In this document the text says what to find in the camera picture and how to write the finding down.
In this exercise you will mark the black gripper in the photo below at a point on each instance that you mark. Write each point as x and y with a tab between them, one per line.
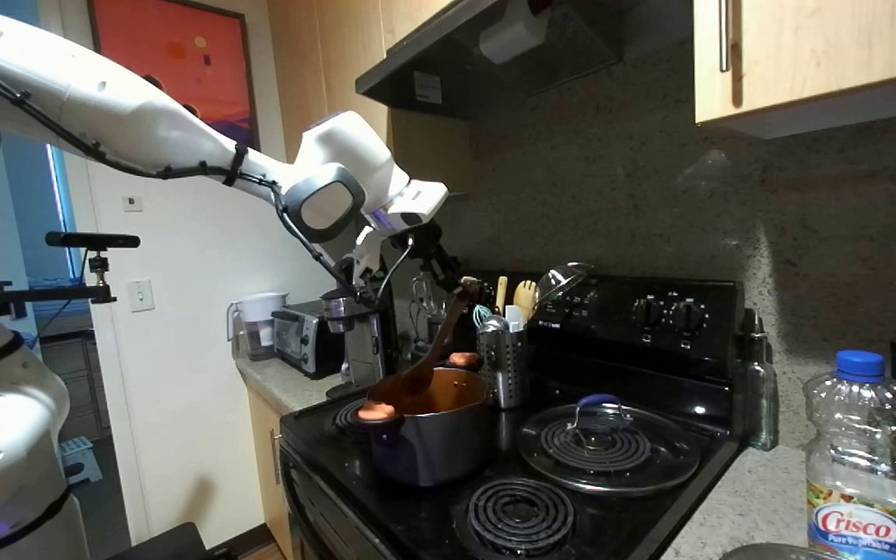
430	250

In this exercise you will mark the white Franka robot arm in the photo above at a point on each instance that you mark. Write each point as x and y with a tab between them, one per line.
106	114

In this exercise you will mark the wooden slotted spoon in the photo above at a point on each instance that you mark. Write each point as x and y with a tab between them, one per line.
526	299

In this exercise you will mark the teal whisk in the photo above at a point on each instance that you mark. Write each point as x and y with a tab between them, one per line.
484	315

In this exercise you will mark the perforated metal utensil holder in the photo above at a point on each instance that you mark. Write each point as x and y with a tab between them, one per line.
507	376

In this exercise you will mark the silver toaster oven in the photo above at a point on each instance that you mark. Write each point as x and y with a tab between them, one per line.
310	344

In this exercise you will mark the large black coil burner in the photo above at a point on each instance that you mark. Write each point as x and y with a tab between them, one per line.
572	451
347	416

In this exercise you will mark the black stove knob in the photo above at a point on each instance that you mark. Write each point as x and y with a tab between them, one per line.
655	314
689	314

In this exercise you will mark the dark range hood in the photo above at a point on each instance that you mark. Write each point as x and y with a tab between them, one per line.
572	63

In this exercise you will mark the white hood light fixture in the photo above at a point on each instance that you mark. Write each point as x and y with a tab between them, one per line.
514	35

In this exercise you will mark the small black coil burner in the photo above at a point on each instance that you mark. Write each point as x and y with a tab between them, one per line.
488	515

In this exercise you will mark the black electric stove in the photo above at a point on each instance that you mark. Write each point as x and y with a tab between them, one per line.
427	519

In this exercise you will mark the wooden base cabinet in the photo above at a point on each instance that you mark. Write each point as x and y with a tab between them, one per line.
264	469

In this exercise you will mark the green glass bottle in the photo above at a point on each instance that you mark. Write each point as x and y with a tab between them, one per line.
758	400

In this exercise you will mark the orange framed painting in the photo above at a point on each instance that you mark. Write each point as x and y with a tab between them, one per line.
186	51

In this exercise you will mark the Crisco oil bottle blue cap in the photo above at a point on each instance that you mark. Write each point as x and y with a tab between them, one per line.
861	469

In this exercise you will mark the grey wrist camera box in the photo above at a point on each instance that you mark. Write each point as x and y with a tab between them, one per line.
410	204

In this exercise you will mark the wooden wall cabinet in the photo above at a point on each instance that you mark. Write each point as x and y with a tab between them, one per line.
344	51
830	51

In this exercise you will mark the white light switch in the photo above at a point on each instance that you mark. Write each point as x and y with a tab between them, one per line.
140	297

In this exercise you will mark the small white wall thermostat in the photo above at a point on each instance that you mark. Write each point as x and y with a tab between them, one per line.
134	204

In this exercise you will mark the black stereo camera bar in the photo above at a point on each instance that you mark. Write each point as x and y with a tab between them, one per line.
95	240

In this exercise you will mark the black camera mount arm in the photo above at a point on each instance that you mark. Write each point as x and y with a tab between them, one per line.
52	293

